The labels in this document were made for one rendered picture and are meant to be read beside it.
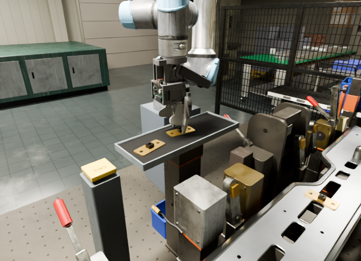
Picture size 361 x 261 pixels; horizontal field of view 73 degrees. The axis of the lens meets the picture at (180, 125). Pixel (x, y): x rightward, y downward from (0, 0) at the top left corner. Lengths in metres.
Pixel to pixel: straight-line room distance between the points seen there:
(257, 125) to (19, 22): 6.92
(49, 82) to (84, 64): 0.73
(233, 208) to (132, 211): 0.59
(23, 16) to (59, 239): 6.64
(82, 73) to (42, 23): 2.49
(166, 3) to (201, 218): 0.48
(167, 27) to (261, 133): 0.45
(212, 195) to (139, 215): 0.59
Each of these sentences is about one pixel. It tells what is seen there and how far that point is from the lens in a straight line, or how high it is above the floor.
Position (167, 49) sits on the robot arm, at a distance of 0.61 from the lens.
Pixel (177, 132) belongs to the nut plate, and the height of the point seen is 1.16.
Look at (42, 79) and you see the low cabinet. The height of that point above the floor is 0.43.
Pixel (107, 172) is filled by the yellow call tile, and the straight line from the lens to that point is 0.58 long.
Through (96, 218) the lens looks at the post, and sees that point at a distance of 0.63.
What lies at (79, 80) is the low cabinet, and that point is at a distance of 5.31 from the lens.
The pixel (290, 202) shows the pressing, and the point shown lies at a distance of 0.78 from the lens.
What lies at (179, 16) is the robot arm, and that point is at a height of 1.48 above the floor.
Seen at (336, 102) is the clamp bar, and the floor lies 1.15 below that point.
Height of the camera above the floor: 1.48
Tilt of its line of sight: 24 degrees down
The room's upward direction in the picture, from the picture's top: straight up
